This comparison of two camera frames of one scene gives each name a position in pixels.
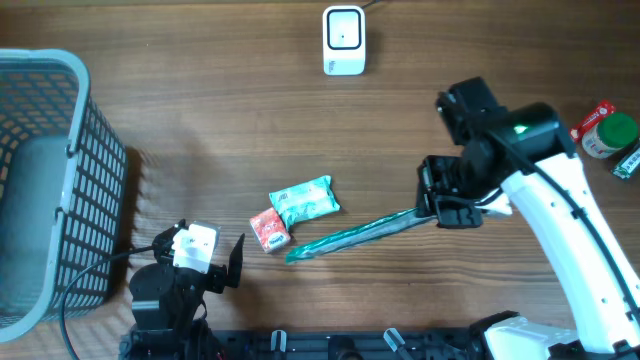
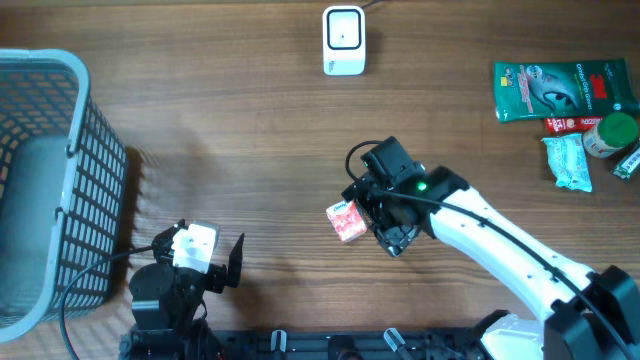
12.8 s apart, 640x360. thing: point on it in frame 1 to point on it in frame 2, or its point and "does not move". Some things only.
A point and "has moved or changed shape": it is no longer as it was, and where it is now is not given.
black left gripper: [218, 275] does not move
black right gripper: [428, 199] to [394, 236]
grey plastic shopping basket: [63, 168] does not move
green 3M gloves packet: [360, 234] to [529, 90]
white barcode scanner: [344, 40] does not move
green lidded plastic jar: [615, 132] does not move
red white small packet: [270, 230] to [346, 220]
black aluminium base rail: [306, 345] does not move
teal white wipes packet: [305, 200] has moved or changed shape
